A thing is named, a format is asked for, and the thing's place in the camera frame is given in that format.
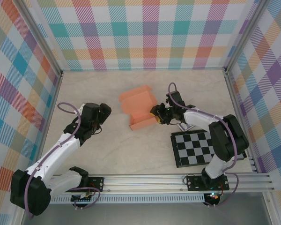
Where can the black grey checkerboard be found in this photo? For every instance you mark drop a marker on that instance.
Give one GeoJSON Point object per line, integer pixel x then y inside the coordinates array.
{"type": "Point", "coordinates": [189, 152]}

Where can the grey metal shelf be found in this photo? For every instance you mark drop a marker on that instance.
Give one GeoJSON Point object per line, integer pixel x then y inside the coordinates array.
{"type": "Point", "coordinates": [142, 215]}

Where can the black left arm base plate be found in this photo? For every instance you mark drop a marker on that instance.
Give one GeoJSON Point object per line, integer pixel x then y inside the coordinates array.
{"type": "Point", "coordinates": [98, 184]}

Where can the aluminium mounting rail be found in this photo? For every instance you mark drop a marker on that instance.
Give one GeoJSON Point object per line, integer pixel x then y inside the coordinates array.
{"type": "Point", "coordinates": [142, 184]}

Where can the aluminium side rail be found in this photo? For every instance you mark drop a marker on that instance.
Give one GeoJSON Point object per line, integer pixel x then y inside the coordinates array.
{"type": "Point", "coordinates": [240, 117]}

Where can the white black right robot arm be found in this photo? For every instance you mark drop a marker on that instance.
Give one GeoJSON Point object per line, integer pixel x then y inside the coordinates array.
{"type": "Point", "coordinates": [199, 118]}

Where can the aluminium frame post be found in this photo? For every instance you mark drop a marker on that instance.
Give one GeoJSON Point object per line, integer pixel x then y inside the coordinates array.
{"type": "Point", "coordinates": [243, 35]}
{"type": "Point", "coordinates": [44, 42]}

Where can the small white blue card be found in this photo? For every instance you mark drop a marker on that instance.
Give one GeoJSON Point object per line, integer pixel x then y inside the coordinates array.
{"type": "Point", "coordinates": [185, 127]}

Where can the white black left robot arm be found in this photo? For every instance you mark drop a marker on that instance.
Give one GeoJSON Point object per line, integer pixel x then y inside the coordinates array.
{"type": "Point", "coordinates": [56, 152]}

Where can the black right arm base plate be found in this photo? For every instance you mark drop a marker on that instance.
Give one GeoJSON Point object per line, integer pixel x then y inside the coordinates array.
{"type": "Point", "coordinates": [194, 184]}

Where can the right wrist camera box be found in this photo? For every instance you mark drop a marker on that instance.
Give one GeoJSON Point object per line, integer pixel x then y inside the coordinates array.
{"type": "Point", "coordinates": [175, 98]}

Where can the orange paper box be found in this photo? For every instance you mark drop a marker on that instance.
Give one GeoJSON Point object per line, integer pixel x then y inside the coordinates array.
{"type": "Point", "coordinates": [138, 105]}

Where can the small controller board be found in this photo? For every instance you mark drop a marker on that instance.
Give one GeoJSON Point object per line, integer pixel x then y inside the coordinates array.
{"type": "Point", "coordinates": [83, 198]}
{"type": "Point", "coordinates": [214, 196]}

